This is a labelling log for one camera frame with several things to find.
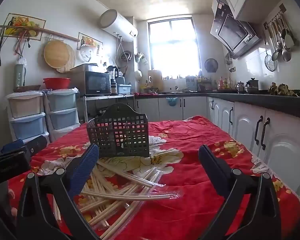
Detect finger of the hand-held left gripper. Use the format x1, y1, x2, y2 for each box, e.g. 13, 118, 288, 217
0, 139, 25, 156
24, 135, 48, 156

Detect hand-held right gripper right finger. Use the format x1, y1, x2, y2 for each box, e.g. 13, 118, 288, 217
198, 144, 282, 240

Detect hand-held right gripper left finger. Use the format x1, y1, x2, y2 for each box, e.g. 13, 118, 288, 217
16, 143, 100, 240

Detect dark green utensil basket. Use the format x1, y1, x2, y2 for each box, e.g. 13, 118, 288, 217
87, 103, 151, 158

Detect bunch of chopsticks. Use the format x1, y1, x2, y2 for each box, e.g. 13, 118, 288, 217
52, 148, 184, 240

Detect row of hanging kitchen utensils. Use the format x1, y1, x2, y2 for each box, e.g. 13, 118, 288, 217
264, 4, 296, 63

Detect beige blue pink drawer tower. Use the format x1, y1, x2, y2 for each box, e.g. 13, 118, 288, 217
6, 91, 50, 144

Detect red floral blanket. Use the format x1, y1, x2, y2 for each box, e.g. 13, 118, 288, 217
7, 116, 300, 240

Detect teal plastic drawer tower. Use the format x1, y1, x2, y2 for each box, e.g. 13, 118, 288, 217
46, 89, 80, 137

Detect brown wicker basket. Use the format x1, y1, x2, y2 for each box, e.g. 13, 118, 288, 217
13, 85, 41, 93

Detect red plastic basin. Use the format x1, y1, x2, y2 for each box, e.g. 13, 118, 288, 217
43, 78, 72, 89

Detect pale green bottle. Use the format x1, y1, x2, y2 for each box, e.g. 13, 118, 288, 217
15, 64, 25, 88

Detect metal shelf rack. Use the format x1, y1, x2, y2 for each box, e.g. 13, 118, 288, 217
82, 94, 135, 124

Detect white lower kitchen cabinets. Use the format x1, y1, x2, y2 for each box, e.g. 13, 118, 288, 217
134, 94, 300, 205

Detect black microwave oven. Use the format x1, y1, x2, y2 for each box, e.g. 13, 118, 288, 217
84, 71, 111, 97

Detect round woven mat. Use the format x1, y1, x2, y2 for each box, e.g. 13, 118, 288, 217
56, 44, 76, 74

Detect round bamboo tray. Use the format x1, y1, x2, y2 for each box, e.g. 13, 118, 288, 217
43, 40, 70, 69

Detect teal plastic bin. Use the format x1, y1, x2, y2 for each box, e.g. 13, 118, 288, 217
117, 84, 133, 95

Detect beige cutting board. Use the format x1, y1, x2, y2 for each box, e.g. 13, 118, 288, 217
148, 70, 163, 93

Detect black blender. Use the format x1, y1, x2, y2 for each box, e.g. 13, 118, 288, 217
107, 65, 120, 80

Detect white round plastic cover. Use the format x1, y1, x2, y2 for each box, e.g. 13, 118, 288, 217
80, 44, 95, 62

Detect brown dried plant bundle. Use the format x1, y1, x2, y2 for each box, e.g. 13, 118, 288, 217
268, 82, 298, 97

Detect long wooden rod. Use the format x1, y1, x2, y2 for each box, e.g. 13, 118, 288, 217
0, 25, 80, 42

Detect kitchen window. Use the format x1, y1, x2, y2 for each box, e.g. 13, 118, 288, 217
147, 17, 200, 77

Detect black range hood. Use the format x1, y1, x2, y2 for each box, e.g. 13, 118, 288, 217
210, 0, 262, 59

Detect white water heater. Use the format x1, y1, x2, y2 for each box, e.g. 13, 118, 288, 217
99, 9, 138, 42

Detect small fruit wall poster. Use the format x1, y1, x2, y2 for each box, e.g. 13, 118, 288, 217
77, 32, 103, 55

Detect wire mesh strainer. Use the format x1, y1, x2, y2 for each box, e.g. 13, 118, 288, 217
265, 40, 278, 72

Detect large fruit wall poster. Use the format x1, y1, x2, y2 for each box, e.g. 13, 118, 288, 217
4, 13, 46, 41

